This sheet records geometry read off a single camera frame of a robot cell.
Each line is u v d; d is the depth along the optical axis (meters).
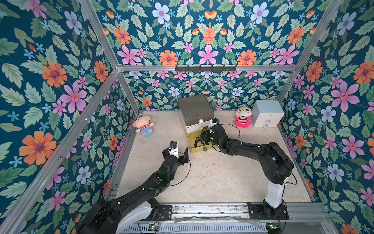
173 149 0.69
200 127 0.96
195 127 0.94
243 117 1.08
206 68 0.93
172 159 0.63
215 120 0.84
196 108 1.16
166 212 0.74
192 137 1.01
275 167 0.50
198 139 1.01
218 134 0.72
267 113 1.00
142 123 1.04
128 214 0.52
